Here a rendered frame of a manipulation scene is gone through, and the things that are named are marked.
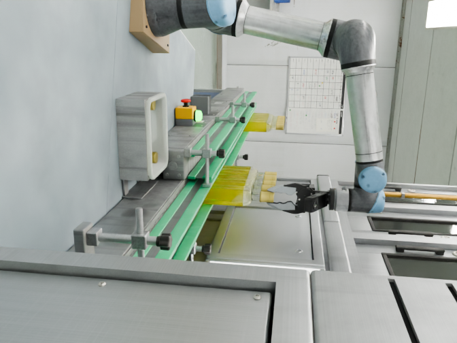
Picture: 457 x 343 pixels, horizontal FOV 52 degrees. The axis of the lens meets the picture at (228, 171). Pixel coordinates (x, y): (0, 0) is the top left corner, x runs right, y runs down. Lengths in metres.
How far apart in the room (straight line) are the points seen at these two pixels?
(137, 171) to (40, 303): 0.77
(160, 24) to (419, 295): 1.06
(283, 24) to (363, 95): 0.34
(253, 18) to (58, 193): 0.81
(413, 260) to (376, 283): 1.01
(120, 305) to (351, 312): 0.25
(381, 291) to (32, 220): 0.62
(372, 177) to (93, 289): 0.94
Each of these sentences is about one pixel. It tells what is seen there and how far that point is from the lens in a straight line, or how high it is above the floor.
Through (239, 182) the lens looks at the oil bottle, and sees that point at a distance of 1.54.
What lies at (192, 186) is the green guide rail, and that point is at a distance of 1.47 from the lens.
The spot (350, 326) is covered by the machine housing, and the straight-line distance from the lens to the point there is 0.49.
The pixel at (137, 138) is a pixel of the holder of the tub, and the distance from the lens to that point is 1.26.
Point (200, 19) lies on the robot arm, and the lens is 1.38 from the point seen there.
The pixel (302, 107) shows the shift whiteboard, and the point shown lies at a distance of 7.40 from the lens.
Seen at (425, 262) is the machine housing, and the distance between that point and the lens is 1.59.
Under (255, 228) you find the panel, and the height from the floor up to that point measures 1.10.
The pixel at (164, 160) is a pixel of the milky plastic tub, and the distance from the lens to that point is 1.42.
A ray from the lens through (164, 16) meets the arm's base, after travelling 1.39.
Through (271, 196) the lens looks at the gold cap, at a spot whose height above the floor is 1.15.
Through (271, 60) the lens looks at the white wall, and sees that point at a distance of 7.36.
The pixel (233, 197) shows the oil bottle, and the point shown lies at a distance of 1.49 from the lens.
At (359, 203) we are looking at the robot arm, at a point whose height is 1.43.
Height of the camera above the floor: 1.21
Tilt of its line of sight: 8 degrees down
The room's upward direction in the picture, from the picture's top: 93 degrees clockwise
